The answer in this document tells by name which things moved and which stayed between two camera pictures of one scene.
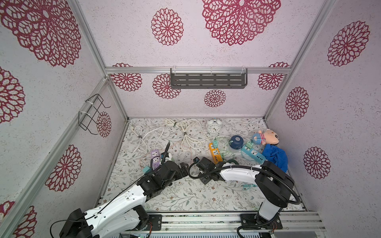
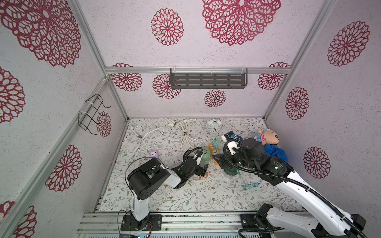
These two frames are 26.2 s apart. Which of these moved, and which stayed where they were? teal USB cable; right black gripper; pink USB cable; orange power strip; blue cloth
Moved: right black gripper; pink USB cable
Stayed: blue cloth; teal USB cable; orange power strip
